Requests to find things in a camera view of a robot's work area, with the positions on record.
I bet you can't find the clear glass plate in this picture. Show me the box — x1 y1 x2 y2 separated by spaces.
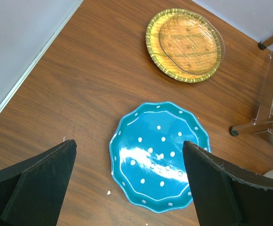
158 11 224 75

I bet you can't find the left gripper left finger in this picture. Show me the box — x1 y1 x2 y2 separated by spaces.
0 139 77 226

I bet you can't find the blue dotted scalloped plate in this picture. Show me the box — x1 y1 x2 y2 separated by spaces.
109 101 211 213

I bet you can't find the green leaf pattern plate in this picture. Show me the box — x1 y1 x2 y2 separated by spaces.
146 8 217 83

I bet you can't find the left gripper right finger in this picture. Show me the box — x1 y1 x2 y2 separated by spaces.
182 141 273 226

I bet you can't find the aluminium frame rail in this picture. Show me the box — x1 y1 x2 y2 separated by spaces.
0 0 82 113

